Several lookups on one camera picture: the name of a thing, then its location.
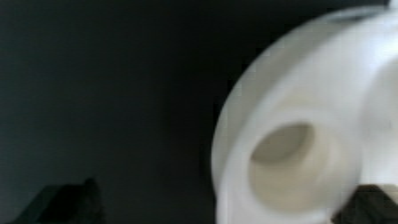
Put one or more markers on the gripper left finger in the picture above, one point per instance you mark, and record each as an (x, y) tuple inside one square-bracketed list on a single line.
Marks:
[(66, 204)]

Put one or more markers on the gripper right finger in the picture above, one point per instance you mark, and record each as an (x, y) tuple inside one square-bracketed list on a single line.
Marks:
[(372, 206)]

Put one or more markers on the white round stool seat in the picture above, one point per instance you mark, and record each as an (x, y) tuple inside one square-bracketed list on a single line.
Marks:
[(306, 135)]

